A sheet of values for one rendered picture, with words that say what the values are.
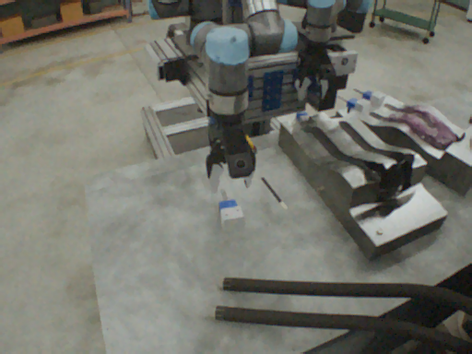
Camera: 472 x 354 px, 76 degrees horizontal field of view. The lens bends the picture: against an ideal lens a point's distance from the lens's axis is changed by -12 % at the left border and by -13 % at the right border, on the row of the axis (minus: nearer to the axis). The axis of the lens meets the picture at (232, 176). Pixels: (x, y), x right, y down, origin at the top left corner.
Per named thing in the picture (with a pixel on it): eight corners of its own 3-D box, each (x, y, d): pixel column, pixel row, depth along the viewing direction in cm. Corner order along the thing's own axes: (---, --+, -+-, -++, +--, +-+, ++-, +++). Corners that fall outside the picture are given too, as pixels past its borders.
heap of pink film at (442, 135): (377, 121, 115) (383, 101, 110) (401, 107, 123) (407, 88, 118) (442, 158, 100) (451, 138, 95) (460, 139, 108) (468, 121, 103)
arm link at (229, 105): (253, 94, 63) (208, 100, 62) (252, 115, 66) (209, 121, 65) (241, 77, 69) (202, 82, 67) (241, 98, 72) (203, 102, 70)
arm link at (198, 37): (236, 49, 77) (254, 66, 69) (189, 55, 74) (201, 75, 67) (236, 16, 72) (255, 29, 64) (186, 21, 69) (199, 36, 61)
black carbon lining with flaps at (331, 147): (305, 134, 107) (309, 107, 101) (347, 124, 111) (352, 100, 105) (374, 209, 83) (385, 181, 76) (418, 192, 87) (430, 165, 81)
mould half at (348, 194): (277, 145, 114) (281, 109, 105) (341, 130, 121) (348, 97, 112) (370, 261, 79) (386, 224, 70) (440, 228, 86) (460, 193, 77)
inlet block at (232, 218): (213, 197, 96) (213, 183, 92) (231, 194, 96) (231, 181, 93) (224, 234, 86) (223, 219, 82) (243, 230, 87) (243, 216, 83)
